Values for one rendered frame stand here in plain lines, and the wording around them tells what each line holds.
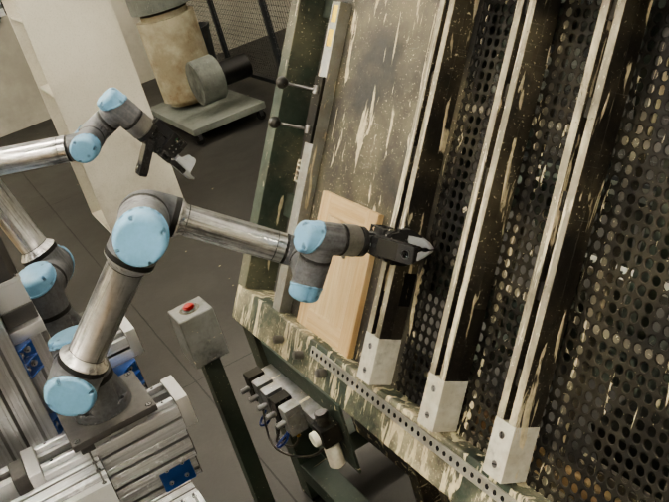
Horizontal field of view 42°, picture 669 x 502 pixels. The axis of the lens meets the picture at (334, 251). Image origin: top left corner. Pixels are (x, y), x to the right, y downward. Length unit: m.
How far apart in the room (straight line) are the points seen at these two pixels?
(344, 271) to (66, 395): 0.84
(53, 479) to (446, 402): 0.98
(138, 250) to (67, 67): 4.35
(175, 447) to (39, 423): 0.37
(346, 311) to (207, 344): 0.62
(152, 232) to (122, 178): 4.51
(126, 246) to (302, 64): 1.17
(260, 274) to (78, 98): 3.49
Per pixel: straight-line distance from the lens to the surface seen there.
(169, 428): 2.37
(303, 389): 2.64
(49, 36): 6.17
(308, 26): 2.88
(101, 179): 6.37
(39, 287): 2.67
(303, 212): 2.69
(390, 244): 2.03
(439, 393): 2.03
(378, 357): 2.24
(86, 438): 2.27
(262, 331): 2.82
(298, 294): 2.02
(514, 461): 1.89
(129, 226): 1.91
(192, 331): 2.86
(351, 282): 2.44
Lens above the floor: 2.20
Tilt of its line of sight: 25 degrees down
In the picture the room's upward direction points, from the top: 17 degrees counter-clockwise
